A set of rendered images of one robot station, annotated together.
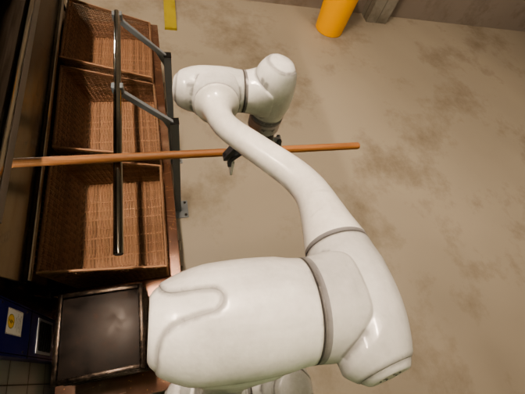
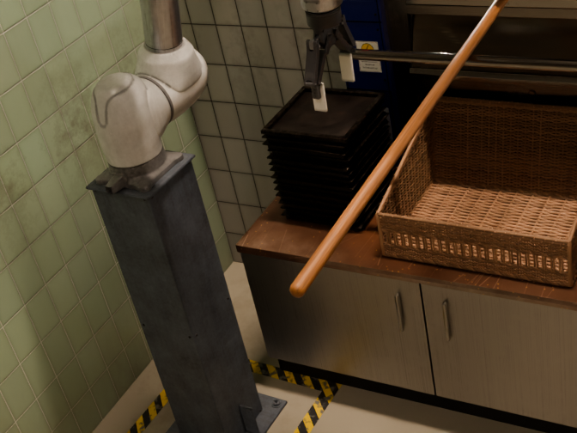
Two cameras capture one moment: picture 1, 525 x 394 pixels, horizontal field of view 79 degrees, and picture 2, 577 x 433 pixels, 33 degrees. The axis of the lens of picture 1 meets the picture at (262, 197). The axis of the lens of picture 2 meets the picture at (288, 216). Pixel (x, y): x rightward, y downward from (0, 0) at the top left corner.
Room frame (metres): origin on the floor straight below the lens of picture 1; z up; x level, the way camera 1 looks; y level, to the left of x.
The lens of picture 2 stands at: (2.33, -0.82, 2.28)
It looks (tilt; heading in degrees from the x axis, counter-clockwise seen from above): 34 degrees down; 157
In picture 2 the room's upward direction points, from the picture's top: 13 degrees counter-clockwise
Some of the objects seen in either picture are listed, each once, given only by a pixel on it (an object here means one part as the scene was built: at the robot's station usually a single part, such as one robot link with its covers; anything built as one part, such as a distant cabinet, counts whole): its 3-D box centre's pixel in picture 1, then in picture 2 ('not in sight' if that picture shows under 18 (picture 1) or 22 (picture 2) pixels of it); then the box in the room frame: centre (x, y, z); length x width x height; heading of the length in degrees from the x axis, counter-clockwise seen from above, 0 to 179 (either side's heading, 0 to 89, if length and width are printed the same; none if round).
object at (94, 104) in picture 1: (112, 119); not in sight; (0.98, 0.92, 0.72); 0.56 x 0.49 x 0.28; 33
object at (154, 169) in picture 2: not in sight; (133, 165); (0.08, -0.28, 1.03); 0.22 x 0.18 x 0.06; 120
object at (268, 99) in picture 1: (269, 87); not in sight; (0.63, 0.09, 1.64); 0.13 x 0.11 x 0.16; 118
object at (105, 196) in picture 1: (111, 216); (496, 183); (0.47, 0.61, 0.72); 0.56 x 0.49 x 0.28; 31
